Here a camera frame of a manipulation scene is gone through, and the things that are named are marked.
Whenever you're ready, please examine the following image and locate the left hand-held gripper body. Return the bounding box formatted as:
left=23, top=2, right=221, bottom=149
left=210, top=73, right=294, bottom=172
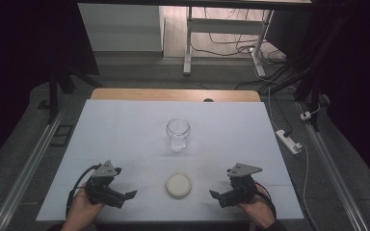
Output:
left=84, top=160, right=127, bottom=210

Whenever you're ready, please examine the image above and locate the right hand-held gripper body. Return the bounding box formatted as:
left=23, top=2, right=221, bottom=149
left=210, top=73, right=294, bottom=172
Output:
left=217, top=163, right=264, bottom=209

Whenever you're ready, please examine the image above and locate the cream round jar lid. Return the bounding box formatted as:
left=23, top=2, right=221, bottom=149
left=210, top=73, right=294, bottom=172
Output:
left=165, top=172, right=193, bottom=200

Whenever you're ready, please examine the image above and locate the clear glass jar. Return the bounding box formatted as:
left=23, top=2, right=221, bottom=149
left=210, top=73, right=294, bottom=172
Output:
left=165, top=117, right=192, bottom=154

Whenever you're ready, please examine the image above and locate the person's right hand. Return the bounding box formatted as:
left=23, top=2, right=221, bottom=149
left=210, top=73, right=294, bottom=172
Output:
left=236, top=183, right=278, bottom=231

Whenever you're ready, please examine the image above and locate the person's left hand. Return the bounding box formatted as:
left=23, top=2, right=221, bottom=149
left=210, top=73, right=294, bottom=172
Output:
left=60, top=186, right=106, bottom=231

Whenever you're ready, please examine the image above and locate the white power strip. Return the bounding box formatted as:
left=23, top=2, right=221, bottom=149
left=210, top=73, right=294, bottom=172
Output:
left=275, top=128, right=304, bottom=156

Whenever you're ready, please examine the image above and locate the white board table cover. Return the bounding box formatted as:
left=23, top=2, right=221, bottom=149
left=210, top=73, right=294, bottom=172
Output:
left=36, top=98, right=304, bottom=223

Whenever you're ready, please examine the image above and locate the wooden table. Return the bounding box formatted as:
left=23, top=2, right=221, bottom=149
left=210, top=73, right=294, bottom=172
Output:
left=90, top=88, right=262, bottom=103

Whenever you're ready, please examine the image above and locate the dark curtain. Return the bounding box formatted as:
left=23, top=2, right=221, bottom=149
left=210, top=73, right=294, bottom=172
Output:
left=0, top=0, right=100, bottom=174
left=266, top=0, right=370, bottom=193

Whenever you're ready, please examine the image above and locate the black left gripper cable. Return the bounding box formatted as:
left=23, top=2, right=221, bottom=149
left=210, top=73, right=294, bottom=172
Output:
left=65, top=163, right=103, bottom=219

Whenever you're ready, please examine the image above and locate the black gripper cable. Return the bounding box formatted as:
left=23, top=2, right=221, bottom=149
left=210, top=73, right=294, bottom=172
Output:
left=65, top=163, right=103, bottom=219
left=254, top=181, right=278, bottom=220

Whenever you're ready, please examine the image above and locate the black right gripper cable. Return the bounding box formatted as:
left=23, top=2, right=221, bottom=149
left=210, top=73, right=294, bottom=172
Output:
left=254, top=181, right=278, bottom=220

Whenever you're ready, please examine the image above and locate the black rectangular floor frame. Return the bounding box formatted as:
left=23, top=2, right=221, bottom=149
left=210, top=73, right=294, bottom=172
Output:
left=49, top=123, right=75, bottom=148

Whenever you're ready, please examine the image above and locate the white power strip cable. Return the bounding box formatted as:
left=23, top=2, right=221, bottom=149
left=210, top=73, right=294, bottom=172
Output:
left=267, top=86, right=322, bottom=231

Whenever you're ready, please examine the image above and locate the aluminium floor rail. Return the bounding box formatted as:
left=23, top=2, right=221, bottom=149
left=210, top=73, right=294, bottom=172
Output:
left=296, top=99, right=370, bottom=231
left=0, top=105, right=67, bottom=231

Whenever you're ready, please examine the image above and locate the black stand with cables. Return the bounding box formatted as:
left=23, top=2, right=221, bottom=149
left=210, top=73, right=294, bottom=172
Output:
left=258, top=6, right=357, bottom=133

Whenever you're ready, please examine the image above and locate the tangle of floor cables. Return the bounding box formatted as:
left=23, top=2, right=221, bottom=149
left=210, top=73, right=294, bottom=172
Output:
left=191, top=7, right=290, bottom=90

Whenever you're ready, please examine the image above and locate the white desk frame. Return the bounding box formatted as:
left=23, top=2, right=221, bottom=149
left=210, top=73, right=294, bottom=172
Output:
left=182, top=6, right=275, bottom=78

